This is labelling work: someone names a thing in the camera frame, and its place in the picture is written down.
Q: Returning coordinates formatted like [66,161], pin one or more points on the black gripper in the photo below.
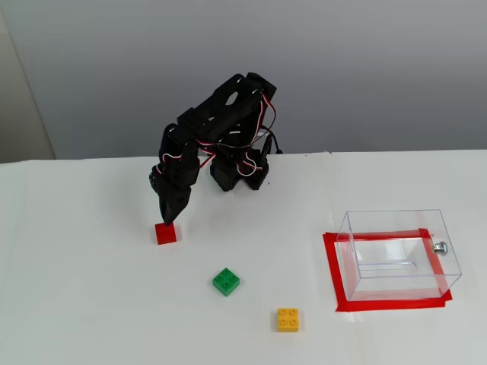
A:
[172,197]

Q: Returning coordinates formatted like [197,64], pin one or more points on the red lego brick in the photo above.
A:
[166,233]

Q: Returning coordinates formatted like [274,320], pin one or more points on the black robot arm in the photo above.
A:
[228,102]

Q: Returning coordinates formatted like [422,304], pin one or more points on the green lego brick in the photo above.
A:
[226,281]

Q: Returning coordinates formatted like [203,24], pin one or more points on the yellow lego brick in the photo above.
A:
[287,320]

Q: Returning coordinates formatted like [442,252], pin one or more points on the silver box lock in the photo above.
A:
[440,248]

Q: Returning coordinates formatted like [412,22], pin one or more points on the transparent plastic box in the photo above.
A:
[449,262]

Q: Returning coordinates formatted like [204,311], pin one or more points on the red tape frame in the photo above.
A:
[380,305]

